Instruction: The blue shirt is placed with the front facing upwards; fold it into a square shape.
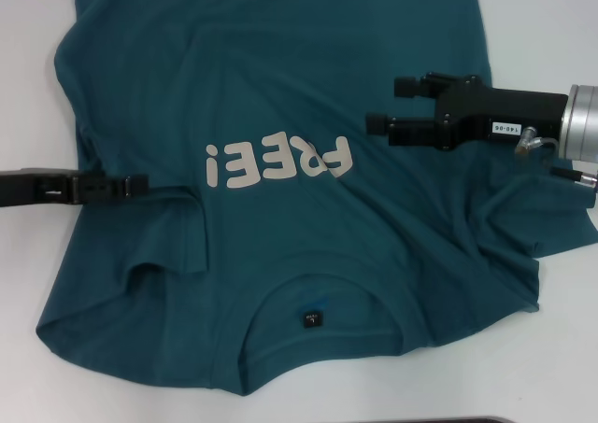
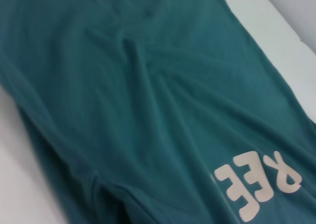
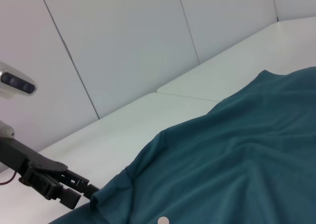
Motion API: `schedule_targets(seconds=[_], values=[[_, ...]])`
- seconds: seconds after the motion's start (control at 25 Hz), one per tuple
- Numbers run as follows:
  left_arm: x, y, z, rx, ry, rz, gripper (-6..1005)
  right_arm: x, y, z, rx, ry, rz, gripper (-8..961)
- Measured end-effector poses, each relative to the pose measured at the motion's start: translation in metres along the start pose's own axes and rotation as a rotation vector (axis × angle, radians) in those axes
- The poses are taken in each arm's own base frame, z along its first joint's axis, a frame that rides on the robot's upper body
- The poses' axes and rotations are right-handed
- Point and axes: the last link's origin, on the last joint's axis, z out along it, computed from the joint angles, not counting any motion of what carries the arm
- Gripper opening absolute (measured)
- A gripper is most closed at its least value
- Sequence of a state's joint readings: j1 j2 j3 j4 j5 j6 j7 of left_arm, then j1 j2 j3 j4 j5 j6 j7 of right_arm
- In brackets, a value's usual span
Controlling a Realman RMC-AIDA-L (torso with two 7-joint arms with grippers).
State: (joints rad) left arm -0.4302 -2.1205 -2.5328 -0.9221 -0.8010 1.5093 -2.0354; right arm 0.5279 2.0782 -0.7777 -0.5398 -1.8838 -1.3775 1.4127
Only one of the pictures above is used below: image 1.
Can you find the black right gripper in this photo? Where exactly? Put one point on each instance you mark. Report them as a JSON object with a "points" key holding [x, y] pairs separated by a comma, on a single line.
{"points": [[504, 115]]}

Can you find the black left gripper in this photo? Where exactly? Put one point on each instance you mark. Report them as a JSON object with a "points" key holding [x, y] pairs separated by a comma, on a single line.
{"points": [[28, 187]]}

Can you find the dark device edge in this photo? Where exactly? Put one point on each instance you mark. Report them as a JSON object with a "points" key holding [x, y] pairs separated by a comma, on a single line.
{"points": [[467, 421]]}

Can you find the teal T-shirt with FREE print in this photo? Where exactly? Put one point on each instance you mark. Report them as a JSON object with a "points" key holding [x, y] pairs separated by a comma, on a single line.
{"points": [[280, 68]]}

